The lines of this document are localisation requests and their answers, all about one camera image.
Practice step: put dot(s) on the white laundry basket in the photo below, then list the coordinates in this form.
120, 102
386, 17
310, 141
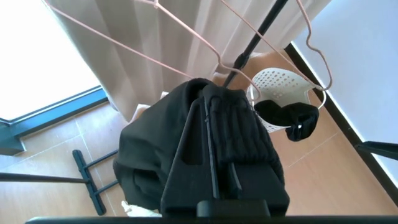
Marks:
280, 81

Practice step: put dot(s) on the pink clothes hanger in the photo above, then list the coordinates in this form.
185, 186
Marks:
155, 3
320, 88

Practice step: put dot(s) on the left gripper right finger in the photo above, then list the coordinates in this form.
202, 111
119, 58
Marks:
261, 189

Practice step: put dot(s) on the black garment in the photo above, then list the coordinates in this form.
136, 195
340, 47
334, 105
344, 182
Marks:
289, 115
149, 146

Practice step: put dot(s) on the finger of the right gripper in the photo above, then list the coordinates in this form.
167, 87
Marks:
382, 151

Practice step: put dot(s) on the beige curtain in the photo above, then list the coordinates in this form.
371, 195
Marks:
155, 46

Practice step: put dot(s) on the black clothes rack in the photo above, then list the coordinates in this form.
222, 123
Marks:
245, 56

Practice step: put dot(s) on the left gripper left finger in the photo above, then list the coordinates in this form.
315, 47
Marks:
183, 186

